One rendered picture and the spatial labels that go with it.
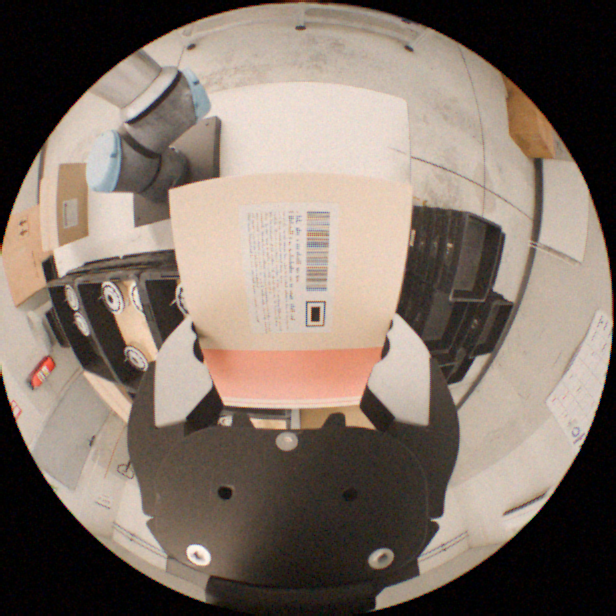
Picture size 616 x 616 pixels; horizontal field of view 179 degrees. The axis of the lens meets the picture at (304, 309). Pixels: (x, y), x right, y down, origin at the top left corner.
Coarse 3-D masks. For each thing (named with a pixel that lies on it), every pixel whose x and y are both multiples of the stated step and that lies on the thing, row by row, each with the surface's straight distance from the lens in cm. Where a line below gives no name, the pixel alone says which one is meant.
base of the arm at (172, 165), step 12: (168, 156) 52; (180, 156) 54; (168, 168) 51; (180, 168) 53; (156, 180) 50; (168, 180) 52; (180, 180) 54; (144, 192) 52; (156, 192) 52; (168, 192) 54
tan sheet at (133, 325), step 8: (128, 288) 61; (128, 312) 66; (136, 312) 63; (120, 320) 72; (128, 320) 68; (136, 320) 65; (144, 320) 63; (120, 328) 75; (128, 328) 71; (136, 328) 68; (144, 328) 65; (128, 336) 74; (136, 336) 70; (144, 336) 67; (144, 344) 70; (152, 344) 67; (152, 352) 70; (152, 360) 73
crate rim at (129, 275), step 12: (84, 276) 62; (96, 276) 54; (108, 276) 49; (120, 276) 46; (132, 276) 43; (144, 300) 43; (84, 312) 68; (144, 312) 45; (96, 336) 70; (156, 348) 50; (108, 360) 74
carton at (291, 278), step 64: (192, 192) 10; (256, 192) 9; (320, 192) 9; (384, 192) 10; (192, 256) 11; (256, 256) 10; (320, 256) 9; (384, 256) 10; (192, 320) 12; (256, 320) 11; (320, 320) 11; (384, 320) 12; (256, 384) 15; (320, 384) 14
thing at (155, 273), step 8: (144, 272) 40; (152, 272) 39; (160, 272) 38; (168, 272) 36; (176, 272) 36; (144, 280) 41; (144, 288) 42; (144, 296) 43; (152, 304) 43; (152, 312) 43; (152, 320) 44; (160, 336) 46; (160, 344) 48; (224, 408) 58; (288, 408) 52; (264, 416) 57; (272, 416) 56; (280, 416) 56; (288, 416) 56
